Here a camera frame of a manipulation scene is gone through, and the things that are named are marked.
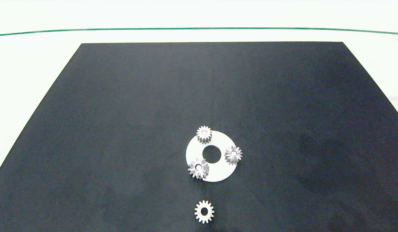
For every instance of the small steel gear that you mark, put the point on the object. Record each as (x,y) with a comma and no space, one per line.
(198,211)
(229,151)
(200,132)

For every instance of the round white plate with pins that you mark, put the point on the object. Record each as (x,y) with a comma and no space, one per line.
(219,172)

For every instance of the larger steel gear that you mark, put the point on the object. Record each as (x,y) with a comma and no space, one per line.
(203,165)

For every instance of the dark mat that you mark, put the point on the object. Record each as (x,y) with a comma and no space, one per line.
(121,112)

